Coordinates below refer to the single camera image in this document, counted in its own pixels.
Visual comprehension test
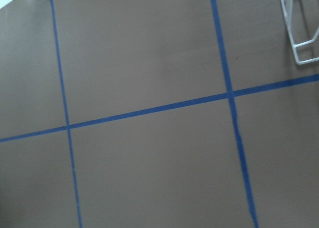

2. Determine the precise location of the white wire cup rack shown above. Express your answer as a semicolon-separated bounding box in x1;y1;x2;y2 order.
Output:
279;0;319;67

